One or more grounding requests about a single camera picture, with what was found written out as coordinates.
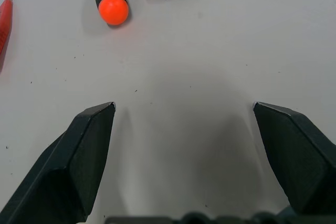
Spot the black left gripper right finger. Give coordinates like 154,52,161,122
252,101,336,216

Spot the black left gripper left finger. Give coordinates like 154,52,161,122
0,101,117,224

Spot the red voltage tester pen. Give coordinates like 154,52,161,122
0,0,15,74

